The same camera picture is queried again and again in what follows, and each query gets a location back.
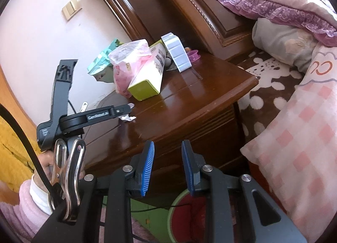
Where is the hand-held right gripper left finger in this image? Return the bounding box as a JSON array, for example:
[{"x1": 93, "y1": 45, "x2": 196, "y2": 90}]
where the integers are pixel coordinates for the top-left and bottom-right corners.
[{"x1": 32, "y1": 140, "x2": 156, "y2": 243}]

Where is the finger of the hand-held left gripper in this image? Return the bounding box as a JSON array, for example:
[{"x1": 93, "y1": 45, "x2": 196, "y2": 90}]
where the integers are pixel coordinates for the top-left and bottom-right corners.
[
  {"x1": 50, "y1": 59, "x2": 79, "y2": 122},
  {"x1": 110, "y1": 103, "x2": 135, "y2": 117}
]

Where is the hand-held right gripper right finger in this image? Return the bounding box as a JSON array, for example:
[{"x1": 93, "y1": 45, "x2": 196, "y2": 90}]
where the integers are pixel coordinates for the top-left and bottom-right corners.
[{"x1": 181, "y1": 140, "x2": 307, "y2": 243}]

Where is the pink plastic bag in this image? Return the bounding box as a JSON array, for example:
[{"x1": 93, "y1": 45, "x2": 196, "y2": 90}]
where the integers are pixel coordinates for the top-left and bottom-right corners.
[{"x1": 108, "y1": 39, "x2": 152, "y2": 98}]

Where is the green and white box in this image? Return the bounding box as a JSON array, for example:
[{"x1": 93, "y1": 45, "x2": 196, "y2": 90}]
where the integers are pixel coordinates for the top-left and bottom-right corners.
[{"x1": 127, "y1": 40, "x2": 167, "y2": 101}]

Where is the red bin with green rim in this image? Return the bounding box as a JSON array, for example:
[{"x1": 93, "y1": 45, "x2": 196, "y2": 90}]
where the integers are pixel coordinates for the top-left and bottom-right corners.
[{"x1": 167, "y1": 189, "x2": 211, "y2": 243}]

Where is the person's left forearm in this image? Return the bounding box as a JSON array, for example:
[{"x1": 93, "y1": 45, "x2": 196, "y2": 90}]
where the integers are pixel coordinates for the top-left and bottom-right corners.
[{"x1": 0, "y1": 175, "x2": 56, "y2": 243}]

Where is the person's left hand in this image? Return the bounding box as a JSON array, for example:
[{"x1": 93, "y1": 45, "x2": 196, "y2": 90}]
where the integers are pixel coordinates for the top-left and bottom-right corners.
[{"x1": 37, "y1": 150, "x2": 59, "y2": 181}]

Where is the teal plastic packet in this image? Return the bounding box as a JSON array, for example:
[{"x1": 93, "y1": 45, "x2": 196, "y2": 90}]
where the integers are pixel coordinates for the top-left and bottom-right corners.
[{"x1": 87, "y1": 38, "x2": 124, "y2": 83}]

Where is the yellow knitted garment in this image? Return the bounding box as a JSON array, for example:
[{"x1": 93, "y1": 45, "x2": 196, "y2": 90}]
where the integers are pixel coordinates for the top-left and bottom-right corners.
[{"x1": 0, "y1": 111, "x2": 44, "y2": 189}]

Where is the brown wooden nightstand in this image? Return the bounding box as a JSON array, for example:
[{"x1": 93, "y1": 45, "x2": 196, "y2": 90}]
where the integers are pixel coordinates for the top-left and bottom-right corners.
[{"x1": 80, "y1": 53, "x2": 260, "y2": 193}]

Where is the white small drawer box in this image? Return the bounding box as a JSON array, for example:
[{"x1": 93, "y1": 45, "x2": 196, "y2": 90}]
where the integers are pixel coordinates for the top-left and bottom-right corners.
[{"x1": 161, "y1": 33, "x2": 193, "y2": 73}]

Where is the brown dotted blanket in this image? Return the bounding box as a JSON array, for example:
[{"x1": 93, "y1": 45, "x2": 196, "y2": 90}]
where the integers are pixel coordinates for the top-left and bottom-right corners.
[{"x1": 232, "y1": 49, "x2": 310, "y2": 212}]

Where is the brown wooden headboard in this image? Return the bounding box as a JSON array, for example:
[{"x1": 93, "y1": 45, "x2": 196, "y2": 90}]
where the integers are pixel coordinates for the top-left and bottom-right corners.
[{"x1": 84, "y1": 0, "x2": 324, "y2": 62}]

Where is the pink checked quilt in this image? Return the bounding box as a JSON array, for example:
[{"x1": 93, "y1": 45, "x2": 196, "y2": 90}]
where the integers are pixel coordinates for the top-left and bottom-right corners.
[{"x1": 240, "y1": 40, "x2": 337, "y2": 243}]

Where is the grey pillow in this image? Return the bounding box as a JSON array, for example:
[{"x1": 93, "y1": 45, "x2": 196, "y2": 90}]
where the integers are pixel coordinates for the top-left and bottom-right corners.
[{"x1": 251, "y1": 18, "x2": 319, "y2": 75}]

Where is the purple lace pillow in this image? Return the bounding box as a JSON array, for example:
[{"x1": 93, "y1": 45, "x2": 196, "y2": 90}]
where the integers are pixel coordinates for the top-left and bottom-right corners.
[{"x1": 212, "y1": 0, "x2": 337, "y2": 47}]

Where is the beige wall switch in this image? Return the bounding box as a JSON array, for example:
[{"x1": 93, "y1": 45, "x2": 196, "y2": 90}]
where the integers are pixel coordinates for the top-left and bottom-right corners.
[{"x1": 62, "y1": 0, "x2": 82, "y2": 21}]

